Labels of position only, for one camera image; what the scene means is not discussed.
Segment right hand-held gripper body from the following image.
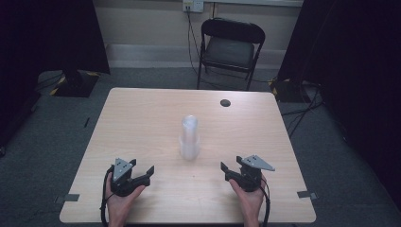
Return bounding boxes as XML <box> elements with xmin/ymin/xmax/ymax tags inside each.
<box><xmin>224</xmin><ymin>153</ymin><xmax>276</xmax><ymax>193</ymax></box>

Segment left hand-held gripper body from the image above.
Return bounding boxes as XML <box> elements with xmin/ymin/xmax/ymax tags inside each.
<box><xmin>110</xmin><ymin>157</ymin><xmax>151</xmax><ymax>199</ymax></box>

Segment white plastic bottle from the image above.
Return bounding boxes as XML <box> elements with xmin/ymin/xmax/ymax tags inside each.
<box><xmin>179</xmin><ymin>114</ymin><xmax>201</xmax><ymax>161</ymax></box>

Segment person's left hand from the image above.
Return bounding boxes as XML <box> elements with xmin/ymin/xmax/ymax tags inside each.
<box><xmin>105</xmin><ymin>172</ymin><xmax>147</xmax><ymax>218</ymax></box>

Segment person's right hand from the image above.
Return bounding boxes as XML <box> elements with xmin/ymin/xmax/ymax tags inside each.
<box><xmin>228</xmin><ymin>175</ymin><xmax>268</xmax><ymax>218</ymax></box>

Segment grey tape piece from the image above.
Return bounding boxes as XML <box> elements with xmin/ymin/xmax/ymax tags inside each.
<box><xmin>54</xmin><ymin>193</ymin><xmax>80</xmax><ymax>204</ymax></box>
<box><xmin>296</xmin><ymin>190</ymin><xmax>319</xmax><ymax>201</ymax></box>

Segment black stand base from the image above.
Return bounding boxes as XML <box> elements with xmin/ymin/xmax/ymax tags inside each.
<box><xmin>270</xmin><ymin>78</ymin><xmax>306</xmax><ymax>104</ymax></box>
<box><xmin>49</xmin><ymin>69</ymin><xmax>101</xmax><ymax>98</ymax></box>

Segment black folding chair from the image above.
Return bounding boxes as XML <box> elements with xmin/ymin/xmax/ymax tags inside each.
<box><xmin>196</xmin><ymin>17</ymin><xmax>267</xmax><ymax>92</ymax></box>

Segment dark curtain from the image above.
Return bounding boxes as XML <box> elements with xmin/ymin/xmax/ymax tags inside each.
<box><xmin>276</xmin><ymin>0</ymin><xmax>401</xmax><ymax>209</ymax></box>
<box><xmin>0</xmin><ymin>0</ymin><xmax>112</xmax><ymax>149</ymax></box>

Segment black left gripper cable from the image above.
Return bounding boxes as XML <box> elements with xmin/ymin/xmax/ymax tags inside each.
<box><xmin>99</xmin><ymin>165</ymin><xmax>115</xmax><ymax>227</ymax></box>

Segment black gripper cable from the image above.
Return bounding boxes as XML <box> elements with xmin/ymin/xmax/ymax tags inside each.
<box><xmin>260</xmin><ymin>178</ymin><xmax>271</xmax><ymax>227</ymax></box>
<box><xmin>99</xmin><ymin>165</ymin><xmax>115</xmax><ymax>227</ymax></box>

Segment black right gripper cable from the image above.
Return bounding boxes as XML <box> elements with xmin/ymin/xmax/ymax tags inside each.
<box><xmin>260</xmin><ymin>178</ymin><xmax>271</xmax><ymax>227</ymax></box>

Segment black floor cables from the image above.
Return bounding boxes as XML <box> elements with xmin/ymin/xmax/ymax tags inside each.
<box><xmin>33</xmin><ymin>71</ymin><xmax>65</xmax><ymax>93</ymax></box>
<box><xmin>281</xmin><ymin>80</ymin><xmax>326</xmax><ymax>140</ymax></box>

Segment black wall socket cable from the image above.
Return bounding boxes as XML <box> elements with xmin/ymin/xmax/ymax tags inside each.
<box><xmin>185</xmin><ymin>5</ymin><xmax>209</xmax><ymax>83</ymax></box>

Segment white wall socket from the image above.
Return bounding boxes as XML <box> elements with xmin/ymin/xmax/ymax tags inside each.
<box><xmin>182</xmin><ymin>0</ymin><xmax>205</xmax><ymax>14</ymax></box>

